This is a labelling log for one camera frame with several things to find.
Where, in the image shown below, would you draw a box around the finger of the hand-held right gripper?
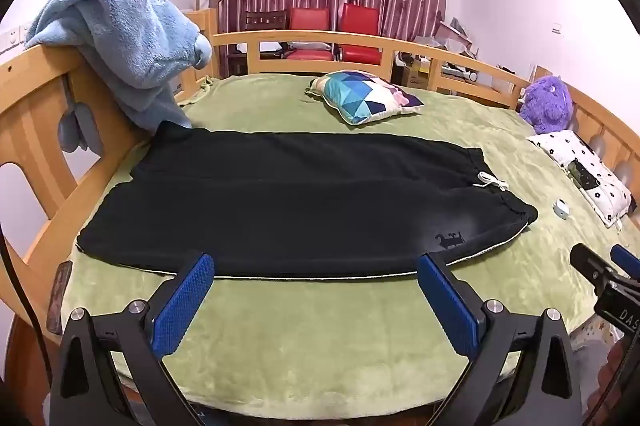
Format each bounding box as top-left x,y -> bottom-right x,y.
611,244 -> 640,282
570,243 -> 623,289

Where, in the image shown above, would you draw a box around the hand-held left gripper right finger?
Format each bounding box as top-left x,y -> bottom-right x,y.
417,252 -> 586,426

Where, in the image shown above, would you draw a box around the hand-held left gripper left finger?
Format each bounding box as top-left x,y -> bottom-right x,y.
48,252 -> 216,426

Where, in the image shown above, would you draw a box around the black pants with white stripe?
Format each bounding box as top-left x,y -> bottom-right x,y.
75,121 -> 539,279

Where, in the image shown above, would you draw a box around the white flower print pillow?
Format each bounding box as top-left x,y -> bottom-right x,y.
527,130 -> 633,228

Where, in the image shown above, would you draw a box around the green plush blanket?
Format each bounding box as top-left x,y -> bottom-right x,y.
60,73 -> 640,409

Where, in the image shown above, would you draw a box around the purple plush toy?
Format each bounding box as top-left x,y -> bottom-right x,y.
518,75 -> 573,134

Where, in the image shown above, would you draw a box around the grey hanging cloth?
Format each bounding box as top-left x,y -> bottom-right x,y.
57,100 -> 104,157

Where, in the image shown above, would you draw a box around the geometric print pillow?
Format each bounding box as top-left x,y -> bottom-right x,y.
305,70 -> 425,126

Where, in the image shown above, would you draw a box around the pile of cardboard boxes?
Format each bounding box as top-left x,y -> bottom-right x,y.
394,17 -> 483,93

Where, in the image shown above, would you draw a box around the light blue fleece blanket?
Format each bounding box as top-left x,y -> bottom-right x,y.
24,0 -> 213,132

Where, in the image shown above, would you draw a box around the dark wooden chair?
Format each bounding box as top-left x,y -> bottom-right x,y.
227,10 -> 290,77

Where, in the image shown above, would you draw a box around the black cable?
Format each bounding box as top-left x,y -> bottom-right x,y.
0,226 -> 56,426

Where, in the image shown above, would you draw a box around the wooden bed frame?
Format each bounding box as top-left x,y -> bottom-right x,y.
0,8 -> 640,357

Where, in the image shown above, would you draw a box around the white wall socket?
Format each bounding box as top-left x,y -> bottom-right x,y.
0,25 -> 25,53

